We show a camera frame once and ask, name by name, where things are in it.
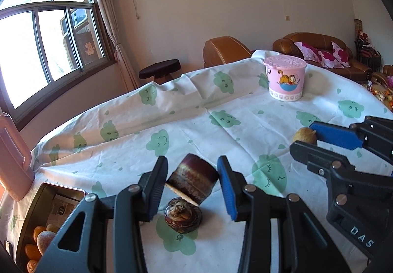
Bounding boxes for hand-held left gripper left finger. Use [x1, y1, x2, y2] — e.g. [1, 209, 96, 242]
[36, 155, 169, 273]

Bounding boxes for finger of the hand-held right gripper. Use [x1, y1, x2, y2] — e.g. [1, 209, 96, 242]
[289, 141, 357, 181]
[309, 116, 393, 166]

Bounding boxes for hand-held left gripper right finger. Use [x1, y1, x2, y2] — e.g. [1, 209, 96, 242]
[217, 155, 352, 273]

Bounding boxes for brown kiwi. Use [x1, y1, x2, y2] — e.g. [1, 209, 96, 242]
[292, 127, 318, 146]

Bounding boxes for dark water chestnut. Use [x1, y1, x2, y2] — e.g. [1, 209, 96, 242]
[165, 197, 204, 233]

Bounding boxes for pink tin box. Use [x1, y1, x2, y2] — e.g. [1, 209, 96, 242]
[15, 181, 86, 273]

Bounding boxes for small orange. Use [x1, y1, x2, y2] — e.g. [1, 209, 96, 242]
[25, 244, 42, 261]

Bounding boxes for colourful wrapped snacks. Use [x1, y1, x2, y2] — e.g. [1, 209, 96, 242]
[367, 80, 393, 109]

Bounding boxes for white cloud-print tablecloth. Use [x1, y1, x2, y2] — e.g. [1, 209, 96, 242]
[0, 50, 393, 273]

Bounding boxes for pink cartoon cup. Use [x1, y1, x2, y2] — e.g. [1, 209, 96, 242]
[263, 56, 308, 102]

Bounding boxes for pink floral pillow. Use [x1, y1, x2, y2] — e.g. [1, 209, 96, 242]
[294, 41, 323, 62]
[332, 41, 352, 67]
[316, 50, 344, 68]

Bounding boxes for dark shelf with items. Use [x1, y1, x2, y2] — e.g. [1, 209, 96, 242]
[354, 18, 383, 69]

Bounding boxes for brown leather sofa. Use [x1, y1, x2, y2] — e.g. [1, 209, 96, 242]
[273, 32, 373, 82]

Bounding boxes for dark round stool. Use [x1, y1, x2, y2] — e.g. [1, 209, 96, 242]
[139, 59, 181, 85]

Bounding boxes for pink electric kettle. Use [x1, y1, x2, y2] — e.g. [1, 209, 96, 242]
[0, 113, 35, 202]

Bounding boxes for pale tied curtain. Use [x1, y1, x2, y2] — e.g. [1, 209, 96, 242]
[91, 0, 140, 91]

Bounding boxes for sliding glass window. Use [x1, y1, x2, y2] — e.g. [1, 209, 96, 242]
[0, 0, 111, 129]

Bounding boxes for air conditioner hose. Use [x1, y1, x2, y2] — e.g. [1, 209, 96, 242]
[112, 0, 140, 20]

